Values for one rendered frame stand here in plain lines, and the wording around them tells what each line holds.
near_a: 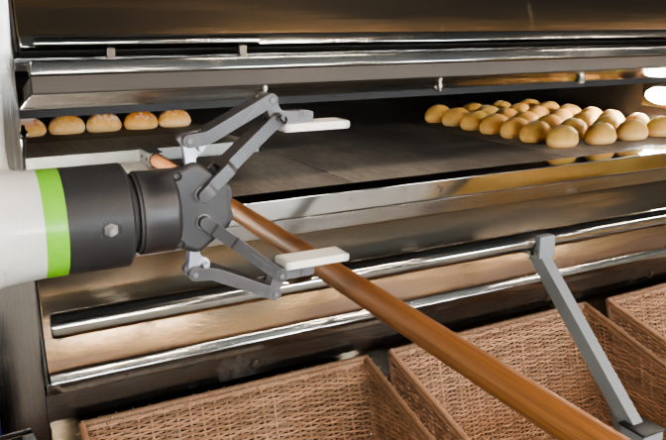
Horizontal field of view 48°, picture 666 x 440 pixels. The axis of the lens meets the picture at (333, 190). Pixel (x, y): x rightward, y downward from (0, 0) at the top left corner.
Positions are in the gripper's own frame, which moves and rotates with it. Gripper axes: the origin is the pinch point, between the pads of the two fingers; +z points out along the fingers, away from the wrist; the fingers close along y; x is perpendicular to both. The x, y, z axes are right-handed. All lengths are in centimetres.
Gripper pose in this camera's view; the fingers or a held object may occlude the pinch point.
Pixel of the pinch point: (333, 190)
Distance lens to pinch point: 75.2
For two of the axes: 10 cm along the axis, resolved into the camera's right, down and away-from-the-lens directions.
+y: 0.0, 9.8, 2.2
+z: 8.9, -1.0, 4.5
